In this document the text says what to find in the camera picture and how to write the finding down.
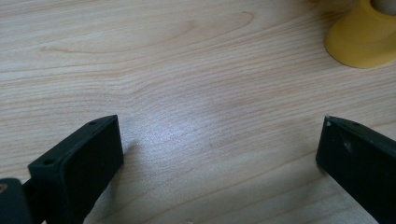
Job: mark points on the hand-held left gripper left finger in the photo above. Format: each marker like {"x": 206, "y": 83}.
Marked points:
{"x": 81, "y": 168}

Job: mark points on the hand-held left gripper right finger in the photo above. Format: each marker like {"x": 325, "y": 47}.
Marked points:
{"x": 361, "y": 165}

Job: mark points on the beige trash bin with face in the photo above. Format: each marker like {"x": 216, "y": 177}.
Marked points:
{"x": 361, "y": 40}

